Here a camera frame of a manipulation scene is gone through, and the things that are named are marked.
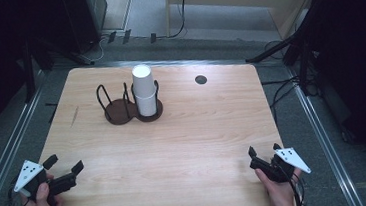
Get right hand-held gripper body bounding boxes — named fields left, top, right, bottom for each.
left=247, top=145, right=313, bottom=186

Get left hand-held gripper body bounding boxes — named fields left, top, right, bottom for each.
left=10, top=155, right=81, bottom=206

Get black wire cup holder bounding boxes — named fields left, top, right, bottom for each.
left=94, top=78, right=166, bottom=128

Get white paper cup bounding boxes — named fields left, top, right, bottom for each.
left=131, top=62, right=156, bottom=100
left=134, top=89, right=160, bottom=118

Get person's right hand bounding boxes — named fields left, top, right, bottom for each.
left=254, top=165, right=305, bottom=206

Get black round table grommet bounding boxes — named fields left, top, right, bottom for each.
left=194, top=74, right=208, bottom=86

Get dark metal stand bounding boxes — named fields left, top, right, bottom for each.
left=19, top=36, right=58, bottom=104

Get black tripod stand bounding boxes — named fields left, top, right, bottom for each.
left=242, top=10, right=323, bottom=102

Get dark cabinet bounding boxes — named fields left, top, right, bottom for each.
left=61, top=0, right=112, bottom=56

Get metal floor rail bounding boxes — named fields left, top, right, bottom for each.
left=285, top=61, right=366, bottom=206
left=0, top=68, right=59, bottom=206

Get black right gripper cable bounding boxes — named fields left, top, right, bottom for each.
left=287, top=172, right=307, bottom=206

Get black floor cables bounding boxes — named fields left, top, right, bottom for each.
left=260, top=74, right=308, bottom=128

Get white floor cable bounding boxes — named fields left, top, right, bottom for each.
left=90, top=34, right=112, bottom=64

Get black hanging cable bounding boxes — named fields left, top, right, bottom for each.
left=161, top=0, right=192, bottom=40

